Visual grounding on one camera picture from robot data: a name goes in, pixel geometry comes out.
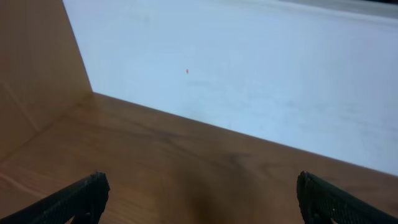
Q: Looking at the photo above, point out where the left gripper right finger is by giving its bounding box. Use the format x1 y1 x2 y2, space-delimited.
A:
297 171 397 224

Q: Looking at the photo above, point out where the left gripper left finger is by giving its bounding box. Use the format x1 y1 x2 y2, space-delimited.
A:
1 172 110 224

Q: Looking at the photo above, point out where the brown wooden side panel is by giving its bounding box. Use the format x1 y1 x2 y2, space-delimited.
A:
1 0 92 159

